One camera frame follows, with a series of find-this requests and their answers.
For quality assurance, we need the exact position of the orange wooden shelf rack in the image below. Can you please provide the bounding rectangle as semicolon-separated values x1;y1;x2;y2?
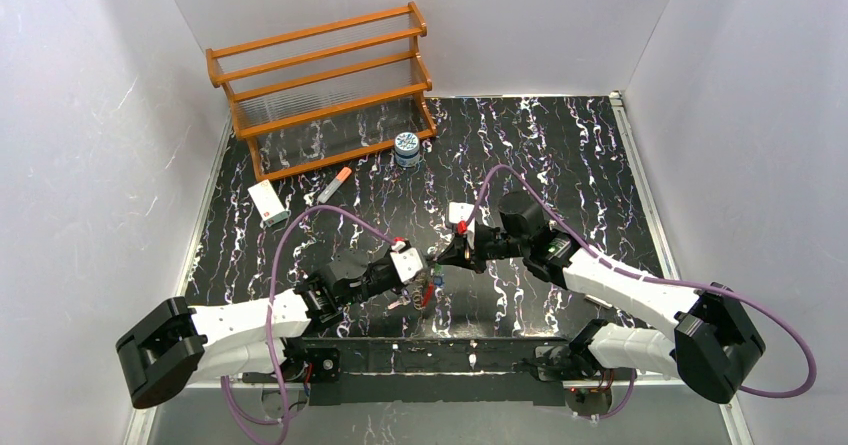
205;1;438;181

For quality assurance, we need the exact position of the small blue patterned tin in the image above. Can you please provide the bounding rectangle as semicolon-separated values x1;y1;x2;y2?
393;132;421;168

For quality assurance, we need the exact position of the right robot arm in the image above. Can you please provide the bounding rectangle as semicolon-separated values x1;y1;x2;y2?
436;192;766;404

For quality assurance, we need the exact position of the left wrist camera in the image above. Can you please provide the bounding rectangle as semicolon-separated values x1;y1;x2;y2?
389;238;426;285

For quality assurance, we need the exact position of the purple cable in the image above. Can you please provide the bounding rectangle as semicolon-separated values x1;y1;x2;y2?
463;164;818;422
220;204;405;445

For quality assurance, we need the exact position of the white card box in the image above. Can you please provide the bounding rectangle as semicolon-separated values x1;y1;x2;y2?
248;180;290;226
585;295;613;309

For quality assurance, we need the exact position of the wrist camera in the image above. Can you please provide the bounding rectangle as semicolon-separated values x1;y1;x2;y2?
448;202;475;249
389;238;426;285

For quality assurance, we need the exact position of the orange capped marker pen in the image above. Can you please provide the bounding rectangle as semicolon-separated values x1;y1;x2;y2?
316;167;352;204

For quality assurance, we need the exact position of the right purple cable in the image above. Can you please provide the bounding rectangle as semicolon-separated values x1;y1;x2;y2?
463;164;818;422

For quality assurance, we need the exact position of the white card box right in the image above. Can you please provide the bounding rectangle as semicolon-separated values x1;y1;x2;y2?
585;295;613;309

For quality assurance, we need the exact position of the aluminium frame rail front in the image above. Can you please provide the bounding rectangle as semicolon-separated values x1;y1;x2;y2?
135;339;738;390

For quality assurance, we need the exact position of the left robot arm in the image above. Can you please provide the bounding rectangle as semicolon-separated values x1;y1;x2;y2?
116;248;434;409

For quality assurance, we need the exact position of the white card box left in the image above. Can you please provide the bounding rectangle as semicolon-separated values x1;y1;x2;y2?
248;180;290;226

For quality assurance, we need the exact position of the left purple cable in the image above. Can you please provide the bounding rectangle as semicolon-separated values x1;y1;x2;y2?
220;204;405;445

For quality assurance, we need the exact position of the red handled keyring with keys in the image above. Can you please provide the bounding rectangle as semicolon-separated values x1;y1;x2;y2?
387;273;444;311

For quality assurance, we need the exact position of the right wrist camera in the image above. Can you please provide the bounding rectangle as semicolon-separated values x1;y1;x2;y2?
448;202;475;249

